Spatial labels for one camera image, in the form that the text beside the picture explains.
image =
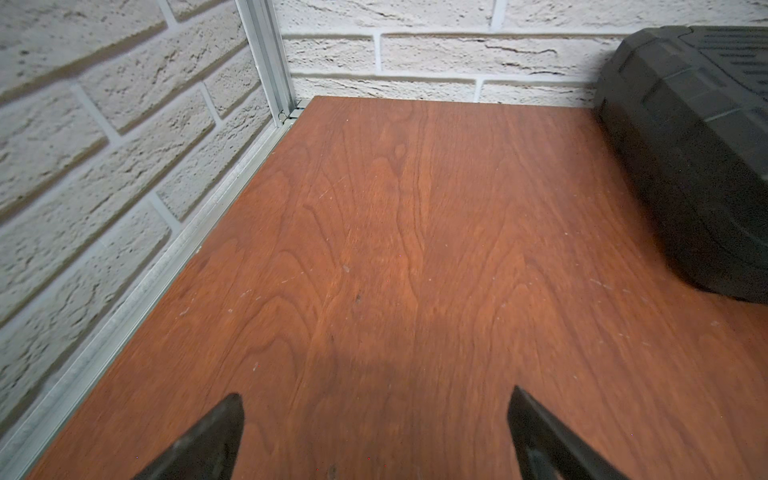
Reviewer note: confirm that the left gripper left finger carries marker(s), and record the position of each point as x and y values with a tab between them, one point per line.
207	450

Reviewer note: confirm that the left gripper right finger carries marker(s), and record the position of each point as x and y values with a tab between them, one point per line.
546	448

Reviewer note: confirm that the black plastic tool case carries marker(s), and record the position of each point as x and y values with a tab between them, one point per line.
686	109

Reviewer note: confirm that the left corner aluminium profile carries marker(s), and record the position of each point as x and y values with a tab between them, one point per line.
263	34

